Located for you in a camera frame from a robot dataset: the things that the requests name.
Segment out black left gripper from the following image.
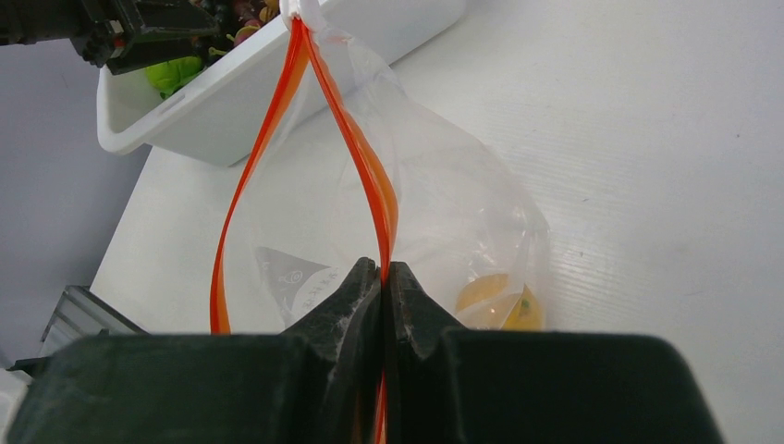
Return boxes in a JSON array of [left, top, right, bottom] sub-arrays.
[[1, 1, 220, 75]]

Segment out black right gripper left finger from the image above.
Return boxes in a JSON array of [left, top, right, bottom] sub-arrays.
[[6, 258, 381, 443]]

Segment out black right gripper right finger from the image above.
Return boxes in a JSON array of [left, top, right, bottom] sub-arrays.
[[384, 262, 722, 443]]

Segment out yellow orange fruit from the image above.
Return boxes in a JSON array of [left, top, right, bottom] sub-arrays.
[[456, 274, 545, 331]]

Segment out red grape bunch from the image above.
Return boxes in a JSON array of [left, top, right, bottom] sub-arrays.
[[229, 0, 280, 47]]

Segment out clear zip top bag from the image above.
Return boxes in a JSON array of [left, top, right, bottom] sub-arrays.
[[209, 1, 549, 443]]

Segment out white plastic food bin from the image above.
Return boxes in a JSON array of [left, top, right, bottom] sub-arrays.
[[96, 1, 467, 167]]

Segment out lime green fruit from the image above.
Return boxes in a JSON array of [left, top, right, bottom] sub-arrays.
[[144, 56, 203, 99]]

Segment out dark grape bunch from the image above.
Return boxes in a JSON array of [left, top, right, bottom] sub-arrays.
[[193, 0, 239, 35]]

